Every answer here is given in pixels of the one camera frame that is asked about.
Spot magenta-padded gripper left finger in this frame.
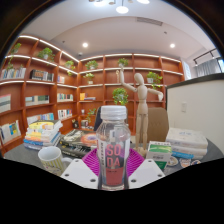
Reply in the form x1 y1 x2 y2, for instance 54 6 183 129
60 148 102 190

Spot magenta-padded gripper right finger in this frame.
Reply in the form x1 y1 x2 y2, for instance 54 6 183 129
127 148 166 190

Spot clear bottle with pink label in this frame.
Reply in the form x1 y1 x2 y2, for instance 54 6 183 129
95 105 132 192

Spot small green white box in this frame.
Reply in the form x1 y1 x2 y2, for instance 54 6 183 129
145 140 173 171

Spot yellow striped cartoon mug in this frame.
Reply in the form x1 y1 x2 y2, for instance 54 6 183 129
37 145 73 177

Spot stack of dark books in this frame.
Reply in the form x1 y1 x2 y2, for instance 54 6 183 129
58 128 98 159

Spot tan chair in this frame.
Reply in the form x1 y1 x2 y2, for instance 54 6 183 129
146 107 170 143

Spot stack of colourful books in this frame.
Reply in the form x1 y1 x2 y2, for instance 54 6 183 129
22 119 64 152

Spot wooden artist mannequin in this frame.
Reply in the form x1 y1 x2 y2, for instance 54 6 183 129
115 68 165 158

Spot orange wooden shelf unit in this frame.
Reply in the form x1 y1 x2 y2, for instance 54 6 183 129
0 34 186 158

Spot grey curtain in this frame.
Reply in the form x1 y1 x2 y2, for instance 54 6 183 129
195 58 222 78

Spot ceiling air vent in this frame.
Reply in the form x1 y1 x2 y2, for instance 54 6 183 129
135 16 164 27

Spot ceiling lamp with round lights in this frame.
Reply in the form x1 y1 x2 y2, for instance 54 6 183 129
88 0 151 15

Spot black ceiling track rail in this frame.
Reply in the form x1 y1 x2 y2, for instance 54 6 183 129
193 48 218 66

